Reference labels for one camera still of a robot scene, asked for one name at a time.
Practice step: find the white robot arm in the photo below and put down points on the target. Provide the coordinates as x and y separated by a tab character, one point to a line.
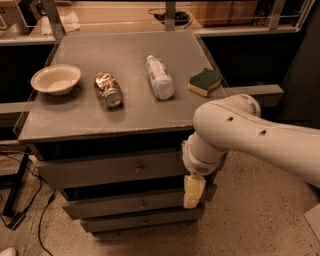
234	123

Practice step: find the grey metal rail right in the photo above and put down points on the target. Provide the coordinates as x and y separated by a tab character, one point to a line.
266	95

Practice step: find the white crumpled cloth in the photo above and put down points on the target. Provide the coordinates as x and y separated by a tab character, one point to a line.
69	22

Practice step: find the black metal stand leg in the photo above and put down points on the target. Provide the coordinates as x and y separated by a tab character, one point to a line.
13	181

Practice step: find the clear plastic bottle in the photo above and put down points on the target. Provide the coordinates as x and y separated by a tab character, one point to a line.
160	80

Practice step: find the grey middle drawer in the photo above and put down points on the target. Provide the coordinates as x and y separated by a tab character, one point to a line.
130	203

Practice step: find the gold metallic can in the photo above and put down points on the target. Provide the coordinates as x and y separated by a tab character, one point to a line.
108	89

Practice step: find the white object floor corner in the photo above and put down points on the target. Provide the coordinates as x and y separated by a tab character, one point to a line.
10	251

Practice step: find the brown cardboard box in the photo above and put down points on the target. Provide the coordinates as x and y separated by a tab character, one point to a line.
223	12

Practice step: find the white paper bowl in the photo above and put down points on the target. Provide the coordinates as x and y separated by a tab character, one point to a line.
56	80

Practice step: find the grey drawer cabinet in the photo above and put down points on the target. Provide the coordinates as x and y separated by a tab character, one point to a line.
112	146

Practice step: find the white board floor right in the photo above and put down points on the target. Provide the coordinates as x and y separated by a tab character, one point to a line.
313	218

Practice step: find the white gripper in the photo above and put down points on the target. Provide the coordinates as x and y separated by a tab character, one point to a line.
197	165

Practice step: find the green yellow sponge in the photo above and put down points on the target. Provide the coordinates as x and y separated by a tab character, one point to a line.
204	82

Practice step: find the grey drawer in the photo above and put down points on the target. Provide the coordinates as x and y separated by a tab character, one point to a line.
130	203
112	168
142	219

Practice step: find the grey bottom drawer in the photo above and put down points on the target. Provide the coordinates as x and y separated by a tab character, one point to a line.
142	219

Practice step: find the grey top drawer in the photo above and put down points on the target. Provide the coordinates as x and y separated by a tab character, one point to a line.
112	168

